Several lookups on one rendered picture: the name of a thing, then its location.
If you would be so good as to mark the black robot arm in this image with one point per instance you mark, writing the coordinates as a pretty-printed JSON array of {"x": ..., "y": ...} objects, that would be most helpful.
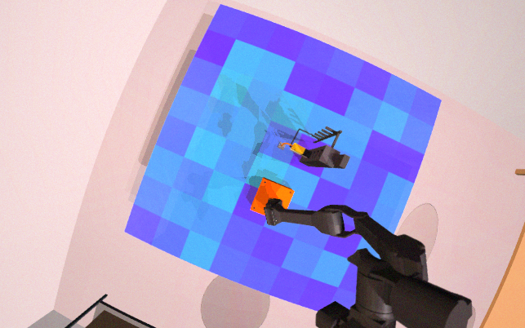
[{"x": 398, "y": 281}]

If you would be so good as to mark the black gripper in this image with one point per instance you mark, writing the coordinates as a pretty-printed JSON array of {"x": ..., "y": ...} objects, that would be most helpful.
[{"x": 333, "y": 315}]

